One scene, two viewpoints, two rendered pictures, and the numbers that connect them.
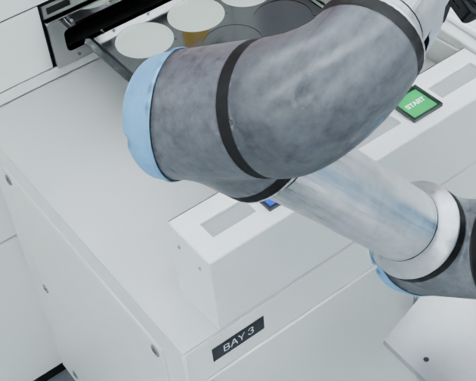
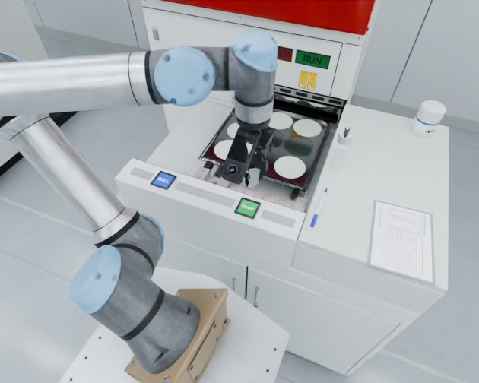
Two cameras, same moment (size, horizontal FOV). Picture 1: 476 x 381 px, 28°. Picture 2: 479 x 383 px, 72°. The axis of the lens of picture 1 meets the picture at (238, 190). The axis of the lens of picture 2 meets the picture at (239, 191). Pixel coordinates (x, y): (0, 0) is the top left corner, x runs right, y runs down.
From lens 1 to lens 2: 1.01 m
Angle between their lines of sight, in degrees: 37
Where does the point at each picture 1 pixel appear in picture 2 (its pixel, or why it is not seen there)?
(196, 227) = (132, 166)
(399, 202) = (74, 198)
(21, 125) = (202, 110)
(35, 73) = (224, 99)
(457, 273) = not seen: hidden behind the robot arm
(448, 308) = (169, 283)
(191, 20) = (274, 121)
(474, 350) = not seen: hidden behind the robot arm
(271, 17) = (295, 143)
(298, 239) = (160, 205)
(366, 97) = not seen: outside the picture
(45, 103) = (217, 111)
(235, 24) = (281, 134)
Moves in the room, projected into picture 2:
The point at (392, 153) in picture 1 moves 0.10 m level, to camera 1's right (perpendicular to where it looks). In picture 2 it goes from (210, 213) to (230, 239)
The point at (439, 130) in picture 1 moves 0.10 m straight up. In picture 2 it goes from (242, 226) to (242, 203)
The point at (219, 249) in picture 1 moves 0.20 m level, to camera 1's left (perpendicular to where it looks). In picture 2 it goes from (122, 178) to (99, 140)
